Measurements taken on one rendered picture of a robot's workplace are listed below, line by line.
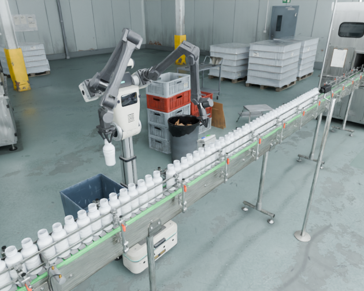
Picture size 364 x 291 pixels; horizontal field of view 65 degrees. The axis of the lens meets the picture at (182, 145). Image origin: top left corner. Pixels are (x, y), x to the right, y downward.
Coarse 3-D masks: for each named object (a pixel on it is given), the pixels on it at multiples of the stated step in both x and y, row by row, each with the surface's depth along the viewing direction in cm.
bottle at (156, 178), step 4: (156, 172) 166; (156, 176) 164; (152, 180) 165; (156, 180) 164; (160, 180) 165; (156, 184) 164; (156, 188) 166; (160, 188) 167; (156, 192) 167; (160, 192) 168; (160, 196) 169
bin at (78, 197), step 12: (84, 180) 197; (96, 180) 205; (108, 180) 201; (60, 192) 184; (72, 192) 192; (84, 192) 200; (96, 192) 208; (108, 192) 207; (72, 204) 177; (84, 204) 203
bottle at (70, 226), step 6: (66, 216) 130; (72, 216) 130; (66, 222) 128; (72, 222) 129; (66, 228) 128; (72, 228) 129; (66, 234) 129; (78, 234) 132; (72, 240) 131; (78, 240) 133; (78, 246) 134
